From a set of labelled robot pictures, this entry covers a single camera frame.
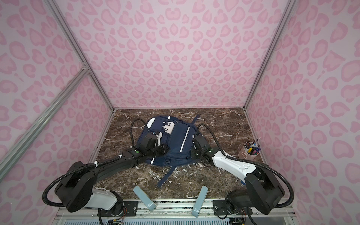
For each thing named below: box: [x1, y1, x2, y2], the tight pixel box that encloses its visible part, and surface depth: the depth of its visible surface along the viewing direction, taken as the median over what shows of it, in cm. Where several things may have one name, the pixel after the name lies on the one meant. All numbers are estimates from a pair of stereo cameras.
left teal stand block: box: [133, 185, 157, 212], surface depth 74 cm
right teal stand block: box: [190, 185, 209, 218], surface depth 75 cm
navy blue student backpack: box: [137, 114, 201, 188], surface depth 88 cm
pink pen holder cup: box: [238, 141, 261, 161], surface depth 83 cm
